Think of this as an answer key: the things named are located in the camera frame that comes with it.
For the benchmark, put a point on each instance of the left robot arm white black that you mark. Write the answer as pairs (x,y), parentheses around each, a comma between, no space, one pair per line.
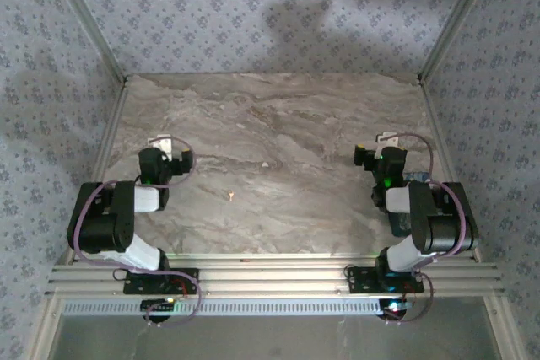
(101,225)

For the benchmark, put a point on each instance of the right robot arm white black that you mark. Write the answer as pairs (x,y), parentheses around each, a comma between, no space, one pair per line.
(443,225)

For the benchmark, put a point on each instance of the small circuit board with light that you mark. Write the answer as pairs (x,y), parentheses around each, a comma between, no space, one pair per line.
(158,305)
(396,306)

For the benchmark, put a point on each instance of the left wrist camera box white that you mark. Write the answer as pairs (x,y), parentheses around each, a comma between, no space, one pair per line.
(162,143)

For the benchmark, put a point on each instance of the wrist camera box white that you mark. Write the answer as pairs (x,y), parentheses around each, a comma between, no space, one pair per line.
(162,143)
(386,137)

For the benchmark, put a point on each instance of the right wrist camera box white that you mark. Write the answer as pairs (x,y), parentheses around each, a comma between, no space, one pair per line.
(386,137)

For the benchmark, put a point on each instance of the aluminium side rail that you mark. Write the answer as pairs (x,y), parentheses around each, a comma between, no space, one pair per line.
(437,124)
(107,141)

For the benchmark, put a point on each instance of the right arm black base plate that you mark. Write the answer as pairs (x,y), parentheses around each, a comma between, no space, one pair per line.
(358,280)

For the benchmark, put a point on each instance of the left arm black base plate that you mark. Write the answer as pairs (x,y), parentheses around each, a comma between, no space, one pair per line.
(135,286)

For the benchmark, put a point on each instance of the aluminium rail beam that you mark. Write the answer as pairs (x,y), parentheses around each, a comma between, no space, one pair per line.
(274,275)

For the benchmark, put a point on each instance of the aluminium frame post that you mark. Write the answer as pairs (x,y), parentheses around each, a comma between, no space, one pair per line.
(460,18)
(88,18)

